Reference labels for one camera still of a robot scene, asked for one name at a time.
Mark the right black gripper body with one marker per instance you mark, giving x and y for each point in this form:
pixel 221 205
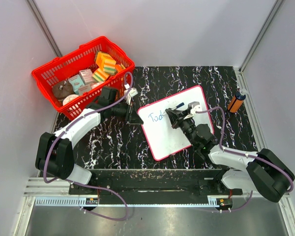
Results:
pixel 187 126

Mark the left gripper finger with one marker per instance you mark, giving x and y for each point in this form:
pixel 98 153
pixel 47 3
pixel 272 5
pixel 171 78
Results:
pixel 129 111
pixel 135 120

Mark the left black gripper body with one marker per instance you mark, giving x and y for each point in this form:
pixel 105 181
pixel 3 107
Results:
pixel 119 110

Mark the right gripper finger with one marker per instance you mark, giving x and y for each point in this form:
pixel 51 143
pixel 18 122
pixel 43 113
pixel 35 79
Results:
pixel 174 113
pixel 176 122

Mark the blue capped whiteboard marker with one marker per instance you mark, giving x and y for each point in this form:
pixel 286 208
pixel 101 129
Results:
pixel 177 106

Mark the pink framed whiteboard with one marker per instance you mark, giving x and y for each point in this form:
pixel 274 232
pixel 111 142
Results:
pixel 162 139

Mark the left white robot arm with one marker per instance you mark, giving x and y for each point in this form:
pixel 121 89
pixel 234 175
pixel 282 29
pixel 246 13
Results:
pixel 55 150

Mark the pink box lower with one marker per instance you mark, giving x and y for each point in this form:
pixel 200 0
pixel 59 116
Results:
pixel 84 89

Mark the striped sponge lower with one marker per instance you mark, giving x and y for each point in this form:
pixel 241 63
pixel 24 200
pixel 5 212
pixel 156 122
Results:
pixel 100 76

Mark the pink small box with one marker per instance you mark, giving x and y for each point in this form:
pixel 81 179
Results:
pixel 87 76

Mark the striped sponge stack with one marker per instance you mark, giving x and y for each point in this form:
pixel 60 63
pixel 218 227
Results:
pixel 105 62

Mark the teal small box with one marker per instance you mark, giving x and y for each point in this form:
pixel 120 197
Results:
pixel 76 82

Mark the pink round pastry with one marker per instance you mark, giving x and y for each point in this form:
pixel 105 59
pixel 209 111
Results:
pixel 69 98

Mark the red plastic shopping basket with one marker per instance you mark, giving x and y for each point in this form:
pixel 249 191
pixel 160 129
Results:
pixel 61 69

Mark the brown round bread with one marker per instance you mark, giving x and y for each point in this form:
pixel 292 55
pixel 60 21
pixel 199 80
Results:
pixel 62 90

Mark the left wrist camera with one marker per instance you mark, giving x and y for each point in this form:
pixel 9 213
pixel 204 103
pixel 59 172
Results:
pixel 131 92

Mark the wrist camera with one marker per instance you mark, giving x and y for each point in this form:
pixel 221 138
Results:
pixel 131 92
pixel 193 108

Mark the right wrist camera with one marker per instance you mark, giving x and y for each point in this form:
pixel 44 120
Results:
pixel 193 108

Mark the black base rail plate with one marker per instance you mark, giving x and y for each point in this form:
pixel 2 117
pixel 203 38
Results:
pixel 160 187

